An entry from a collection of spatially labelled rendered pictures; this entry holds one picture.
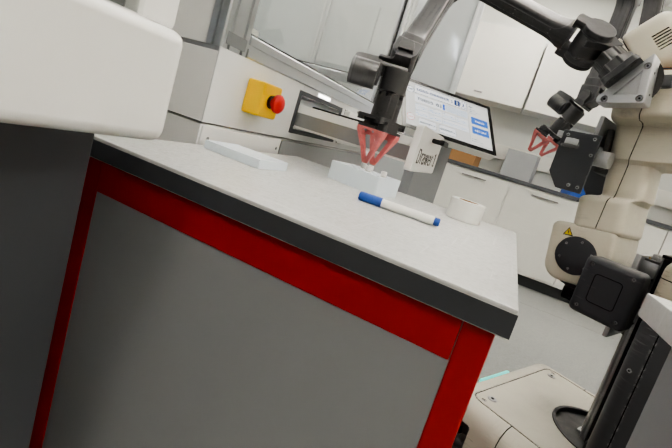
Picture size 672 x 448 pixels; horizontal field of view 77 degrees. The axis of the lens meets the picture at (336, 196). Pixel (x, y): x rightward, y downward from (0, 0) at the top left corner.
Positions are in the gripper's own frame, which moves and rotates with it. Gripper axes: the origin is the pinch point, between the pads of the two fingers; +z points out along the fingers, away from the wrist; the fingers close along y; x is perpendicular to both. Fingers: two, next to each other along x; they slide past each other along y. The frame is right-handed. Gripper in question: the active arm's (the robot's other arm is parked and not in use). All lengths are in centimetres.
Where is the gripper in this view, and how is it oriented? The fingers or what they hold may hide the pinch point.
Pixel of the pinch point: (369, 160)
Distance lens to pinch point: 91.7
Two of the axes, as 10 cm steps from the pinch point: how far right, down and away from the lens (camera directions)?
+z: -3.0, 9.4, 1.5
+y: -5.9, -0.6, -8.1
